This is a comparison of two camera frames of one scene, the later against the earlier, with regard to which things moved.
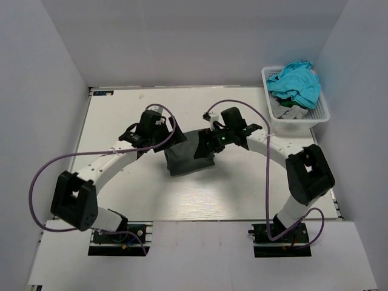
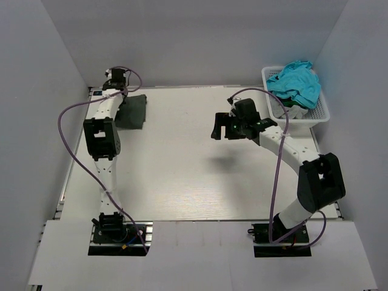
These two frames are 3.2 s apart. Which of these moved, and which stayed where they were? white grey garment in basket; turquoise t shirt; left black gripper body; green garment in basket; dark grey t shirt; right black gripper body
Moved: left black gripper body; dark grey t shirt; right black gripper body
Stayed: turquoise t shirt; green garment in basket; white grey garment in basket
